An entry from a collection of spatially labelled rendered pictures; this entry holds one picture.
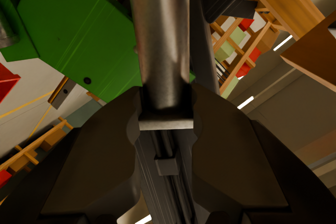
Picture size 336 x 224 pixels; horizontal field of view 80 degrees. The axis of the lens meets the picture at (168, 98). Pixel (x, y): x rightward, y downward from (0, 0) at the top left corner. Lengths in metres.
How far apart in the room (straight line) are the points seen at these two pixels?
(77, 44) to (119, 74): 0.06
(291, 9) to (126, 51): 0.88
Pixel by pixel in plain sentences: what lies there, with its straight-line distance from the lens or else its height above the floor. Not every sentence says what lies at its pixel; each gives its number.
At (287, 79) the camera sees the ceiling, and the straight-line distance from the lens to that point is 7.73.
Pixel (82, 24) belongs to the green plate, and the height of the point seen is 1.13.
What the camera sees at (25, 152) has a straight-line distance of 6.04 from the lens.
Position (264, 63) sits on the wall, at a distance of 9.58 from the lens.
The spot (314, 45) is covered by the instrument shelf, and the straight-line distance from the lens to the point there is 0.73.
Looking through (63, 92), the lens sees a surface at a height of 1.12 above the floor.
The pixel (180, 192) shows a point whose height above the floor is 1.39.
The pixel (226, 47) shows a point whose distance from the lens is 3.44.
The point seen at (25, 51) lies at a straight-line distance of 0.31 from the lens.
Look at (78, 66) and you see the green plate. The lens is 0.29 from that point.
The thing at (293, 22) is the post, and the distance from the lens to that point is 1.06.
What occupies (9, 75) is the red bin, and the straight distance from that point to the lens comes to 0.81.
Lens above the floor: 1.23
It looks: 7 degrees up
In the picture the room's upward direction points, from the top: 134 degrees clockwise
